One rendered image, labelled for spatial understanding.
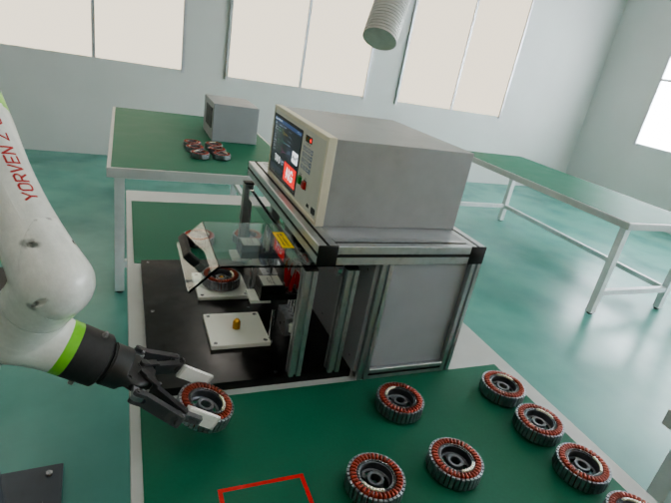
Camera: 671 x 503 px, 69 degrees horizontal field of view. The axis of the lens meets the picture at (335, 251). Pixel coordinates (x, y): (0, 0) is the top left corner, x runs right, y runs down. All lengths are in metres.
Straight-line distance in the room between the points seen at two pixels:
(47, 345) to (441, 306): 0.86
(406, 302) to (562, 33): 7.16
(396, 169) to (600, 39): 7.64
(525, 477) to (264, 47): 5.37
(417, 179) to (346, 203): 0.19
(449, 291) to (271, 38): 5.01
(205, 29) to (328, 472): 5.25
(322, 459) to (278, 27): 5.36
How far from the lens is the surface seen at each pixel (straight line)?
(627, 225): 3.89
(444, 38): 6.92
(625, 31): 8.79
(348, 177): 1.10
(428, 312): 1.25
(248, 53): 5.93
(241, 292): 1.48
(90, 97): 5.87
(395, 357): 1.28
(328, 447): 1.07
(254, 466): 1.01
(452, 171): 1.23
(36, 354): 0.88
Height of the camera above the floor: 1.49
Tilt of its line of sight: 22 degrees down
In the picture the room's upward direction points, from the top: 11 degrees clockwise
